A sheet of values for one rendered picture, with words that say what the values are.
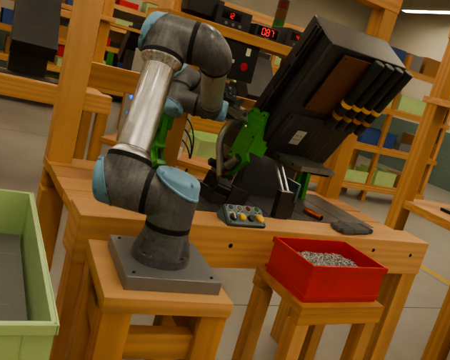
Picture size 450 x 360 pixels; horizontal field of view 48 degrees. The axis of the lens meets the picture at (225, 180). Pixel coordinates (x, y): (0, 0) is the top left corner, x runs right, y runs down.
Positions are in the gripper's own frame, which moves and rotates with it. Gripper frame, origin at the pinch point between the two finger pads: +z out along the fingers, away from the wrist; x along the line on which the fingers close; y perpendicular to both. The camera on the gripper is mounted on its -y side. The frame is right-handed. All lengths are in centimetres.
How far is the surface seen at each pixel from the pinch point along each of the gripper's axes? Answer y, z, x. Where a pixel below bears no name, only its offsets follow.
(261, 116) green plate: 9.3, 2.2, -4.7
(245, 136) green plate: 0.6, 2.6, -9.2
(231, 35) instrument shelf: 8.5, -13.8, 27.3
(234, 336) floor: -94, 89, -50
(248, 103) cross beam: -17.0, 21.4, 30.1
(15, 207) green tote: -10, -68, -65
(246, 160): 1.3, 2.5, -20.6
